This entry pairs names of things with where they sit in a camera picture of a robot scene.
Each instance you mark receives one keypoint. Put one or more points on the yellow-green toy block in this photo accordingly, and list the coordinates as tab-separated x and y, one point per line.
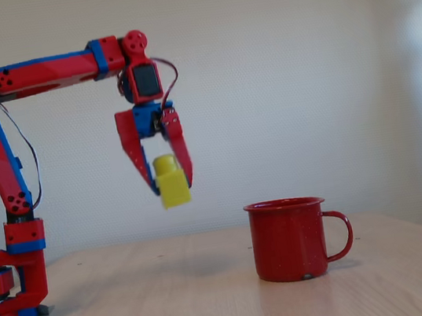
174	189

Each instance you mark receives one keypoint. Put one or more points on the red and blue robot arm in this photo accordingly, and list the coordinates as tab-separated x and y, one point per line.
43	72

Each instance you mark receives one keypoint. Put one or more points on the red and blue gripper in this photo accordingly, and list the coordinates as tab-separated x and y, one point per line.
144	122

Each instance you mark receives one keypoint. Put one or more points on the red enamel mug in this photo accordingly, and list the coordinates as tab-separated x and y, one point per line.
287	242

